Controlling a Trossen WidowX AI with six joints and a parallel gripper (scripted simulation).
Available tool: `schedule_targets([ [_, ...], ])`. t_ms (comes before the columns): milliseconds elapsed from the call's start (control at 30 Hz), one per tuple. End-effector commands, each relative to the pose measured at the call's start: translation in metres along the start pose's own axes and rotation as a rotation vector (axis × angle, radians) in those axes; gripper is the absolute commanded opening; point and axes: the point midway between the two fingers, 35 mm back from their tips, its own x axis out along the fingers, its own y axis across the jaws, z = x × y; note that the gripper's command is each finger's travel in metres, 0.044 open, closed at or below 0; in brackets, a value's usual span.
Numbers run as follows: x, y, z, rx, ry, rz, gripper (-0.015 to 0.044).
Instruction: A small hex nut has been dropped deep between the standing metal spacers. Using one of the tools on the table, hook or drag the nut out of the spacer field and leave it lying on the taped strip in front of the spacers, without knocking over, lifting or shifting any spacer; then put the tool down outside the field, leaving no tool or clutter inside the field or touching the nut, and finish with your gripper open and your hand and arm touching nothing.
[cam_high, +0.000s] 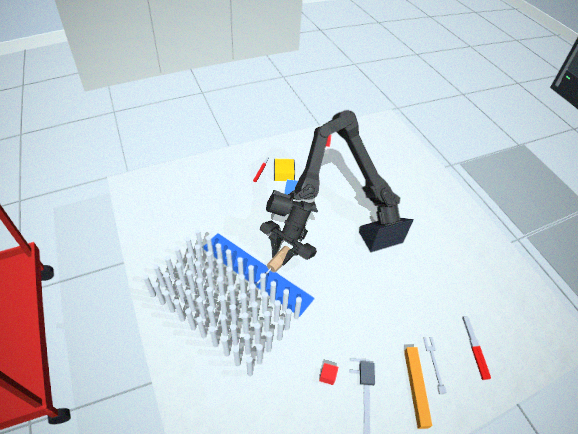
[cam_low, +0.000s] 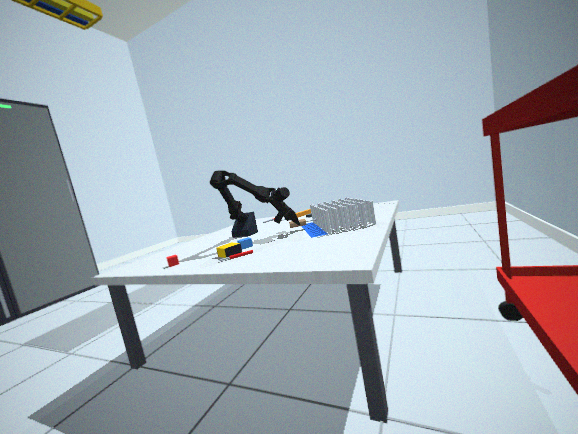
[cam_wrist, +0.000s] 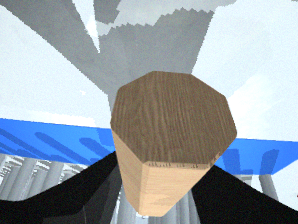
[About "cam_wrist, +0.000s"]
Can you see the blue flat strip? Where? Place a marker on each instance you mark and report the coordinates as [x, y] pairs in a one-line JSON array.
[[86, 145]]

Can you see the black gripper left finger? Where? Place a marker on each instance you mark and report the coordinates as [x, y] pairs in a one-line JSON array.
[[87, 198]]

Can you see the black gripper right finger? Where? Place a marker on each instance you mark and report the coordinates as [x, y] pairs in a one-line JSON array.
[[221, 198]]

